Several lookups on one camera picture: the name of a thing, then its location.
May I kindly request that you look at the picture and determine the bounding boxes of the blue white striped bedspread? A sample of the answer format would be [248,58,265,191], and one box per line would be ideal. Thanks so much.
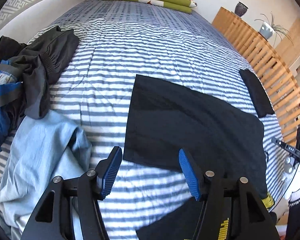
[0,0,283,239]

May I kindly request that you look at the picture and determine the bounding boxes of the dark ceramic vase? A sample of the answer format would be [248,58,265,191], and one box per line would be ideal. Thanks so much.
[235,2,248,17]

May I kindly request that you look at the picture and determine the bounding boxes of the black yellow-striped track pants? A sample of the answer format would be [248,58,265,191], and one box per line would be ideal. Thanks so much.
[123,75,268,239]

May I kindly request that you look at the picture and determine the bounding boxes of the white gloved right hand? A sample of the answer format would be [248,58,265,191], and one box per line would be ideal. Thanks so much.
[282,163,300,202]

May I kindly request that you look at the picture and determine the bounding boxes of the potted spider plant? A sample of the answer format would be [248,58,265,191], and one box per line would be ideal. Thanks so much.
[254,12,294,46]

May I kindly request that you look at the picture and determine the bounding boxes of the light blue shirt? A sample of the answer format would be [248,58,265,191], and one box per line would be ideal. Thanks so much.
[0,110,91,239]

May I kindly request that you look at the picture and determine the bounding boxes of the black sleeved right forearm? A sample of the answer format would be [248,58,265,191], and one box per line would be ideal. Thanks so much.
[285,189,300,239]

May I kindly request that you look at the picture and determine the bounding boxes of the folded black garment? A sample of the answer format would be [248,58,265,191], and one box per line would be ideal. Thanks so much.
[239,69,275,118]

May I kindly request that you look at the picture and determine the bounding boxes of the dark jacket pile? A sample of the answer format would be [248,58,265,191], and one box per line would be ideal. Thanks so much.
[0,26,79,152]

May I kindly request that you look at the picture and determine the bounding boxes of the wooden slatted bed rail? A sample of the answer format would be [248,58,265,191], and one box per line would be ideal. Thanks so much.
[212,7,300,145]

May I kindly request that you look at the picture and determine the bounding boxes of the wooden door panel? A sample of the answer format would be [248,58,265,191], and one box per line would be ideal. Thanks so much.
[275,18,300,67]

